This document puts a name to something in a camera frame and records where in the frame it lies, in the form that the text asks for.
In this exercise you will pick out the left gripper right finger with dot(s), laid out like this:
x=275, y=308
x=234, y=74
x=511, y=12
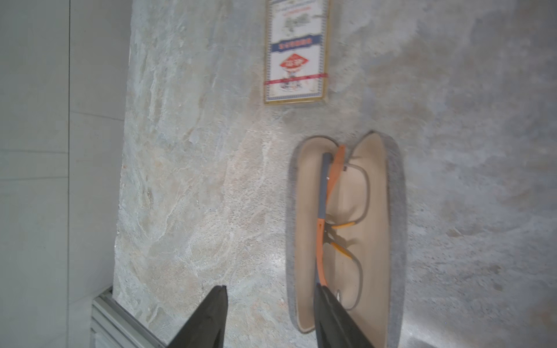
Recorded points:
x=334, y=327

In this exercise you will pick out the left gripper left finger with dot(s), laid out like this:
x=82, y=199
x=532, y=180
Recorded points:
x=206, y=326

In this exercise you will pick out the beige case with glasses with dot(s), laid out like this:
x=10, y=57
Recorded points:
x=347, y=230

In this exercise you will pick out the playing card box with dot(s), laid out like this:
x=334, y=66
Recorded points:
x=296, y=51

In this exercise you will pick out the aluminium mounting rail frame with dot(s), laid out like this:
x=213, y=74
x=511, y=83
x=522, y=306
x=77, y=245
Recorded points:
x=113, y=326

